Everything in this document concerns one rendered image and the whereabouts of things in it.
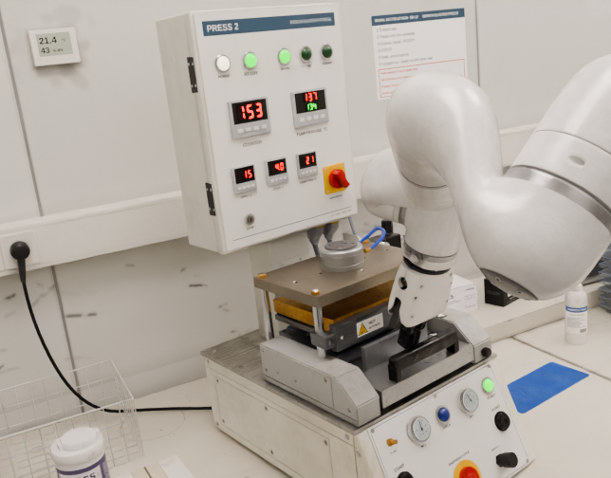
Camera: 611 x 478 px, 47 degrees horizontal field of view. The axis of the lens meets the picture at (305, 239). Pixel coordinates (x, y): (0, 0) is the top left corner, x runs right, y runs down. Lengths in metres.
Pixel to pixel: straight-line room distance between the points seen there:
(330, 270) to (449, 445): 0.35
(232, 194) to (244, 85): 0.19
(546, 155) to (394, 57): 1.31
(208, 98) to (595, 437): 0.92
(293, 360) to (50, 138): 0.73
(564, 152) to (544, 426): 0.93
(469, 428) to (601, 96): 0.75
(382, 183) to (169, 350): 0.92
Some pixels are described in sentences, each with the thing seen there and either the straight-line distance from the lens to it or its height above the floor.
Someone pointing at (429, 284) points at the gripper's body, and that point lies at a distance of 1.08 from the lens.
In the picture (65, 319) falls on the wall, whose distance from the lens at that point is 1.64.
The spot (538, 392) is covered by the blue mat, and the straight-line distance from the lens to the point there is 1.57.
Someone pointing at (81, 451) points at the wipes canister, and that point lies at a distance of 1.26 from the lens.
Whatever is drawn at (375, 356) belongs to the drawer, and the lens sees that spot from 1.17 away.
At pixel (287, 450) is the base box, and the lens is 1.28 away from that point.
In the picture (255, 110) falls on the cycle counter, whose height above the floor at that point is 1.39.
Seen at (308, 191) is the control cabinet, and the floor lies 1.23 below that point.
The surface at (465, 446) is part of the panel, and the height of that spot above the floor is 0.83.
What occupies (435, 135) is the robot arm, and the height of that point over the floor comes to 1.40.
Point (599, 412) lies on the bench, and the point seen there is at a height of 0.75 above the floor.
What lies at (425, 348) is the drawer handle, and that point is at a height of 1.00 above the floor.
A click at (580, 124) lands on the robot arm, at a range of 0.59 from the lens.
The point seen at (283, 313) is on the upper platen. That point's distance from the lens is 1.26.
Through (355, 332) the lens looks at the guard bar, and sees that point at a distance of 1.16.
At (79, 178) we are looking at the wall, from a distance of 1.58.
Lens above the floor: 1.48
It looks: 15 degrees down
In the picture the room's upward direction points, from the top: 6 degrees counter-clockwise
